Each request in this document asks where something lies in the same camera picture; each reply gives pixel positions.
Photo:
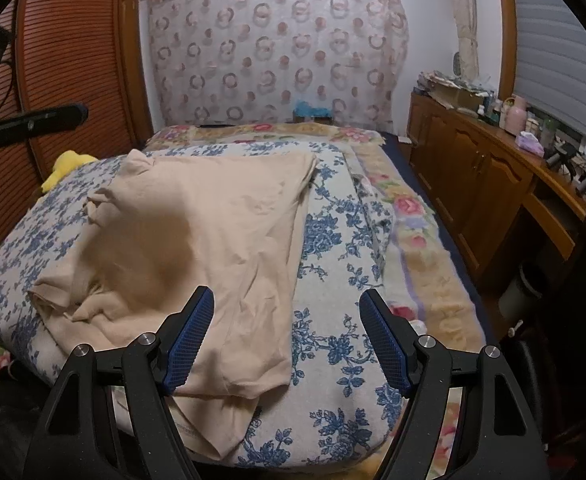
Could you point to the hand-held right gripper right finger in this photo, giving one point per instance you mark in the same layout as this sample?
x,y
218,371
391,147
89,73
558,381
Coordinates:
x,y
385,345

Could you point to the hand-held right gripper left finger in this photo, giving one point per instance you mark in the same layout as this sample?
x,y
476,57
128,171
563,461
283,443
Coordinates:
x,y
188,340

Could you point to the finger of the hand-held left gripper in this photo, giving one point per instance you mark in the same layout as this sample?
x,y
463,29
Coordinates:
x,y
38,120

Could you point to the beige printed t-shirt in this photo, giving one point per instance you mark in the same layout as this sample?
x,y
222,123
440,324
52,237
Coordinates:
x,y
198,220

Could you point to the yellow plush toy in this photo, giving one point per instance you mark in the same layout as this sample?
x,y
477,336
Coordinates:
x,y
68,164

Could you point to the brown wooden wardrobe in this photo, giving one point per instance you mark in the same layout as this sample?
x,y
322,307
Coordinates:
x,y
73,35

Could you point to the blue floral white quilt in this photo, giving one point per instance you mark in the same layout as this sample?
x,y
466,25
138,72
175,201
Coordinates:
x,y
333,270

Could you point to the pink rose floral blanket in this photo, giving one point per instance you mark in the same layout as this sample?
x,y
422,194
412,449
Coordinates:
x,y
423,240

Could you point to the white trash bin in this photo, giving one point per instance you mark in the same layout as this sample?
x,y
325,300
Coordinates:
x,y
519,292

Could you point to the brown wooden cabinet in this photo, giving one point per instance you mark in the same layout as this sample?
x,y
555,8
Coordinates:
x,y
473,160

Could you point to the small blue box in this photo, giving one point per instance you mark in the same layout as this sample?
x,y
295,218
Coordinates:
x,y
313,111

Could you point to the purple tissue pack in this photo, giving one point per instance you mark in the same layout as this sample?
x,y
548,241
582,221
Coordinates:
x,y
529,143

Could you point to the pink thermos bottle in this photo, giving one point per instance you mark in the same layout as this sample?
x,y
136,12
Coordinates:
x,y
515,115

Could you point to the tied beige curtain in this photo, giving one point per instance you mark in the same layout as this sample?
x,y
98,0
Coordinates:
x,y
465,20

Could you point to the white window blind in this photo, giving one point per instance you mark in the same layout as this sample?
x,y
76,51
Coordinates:
x,y
563,50

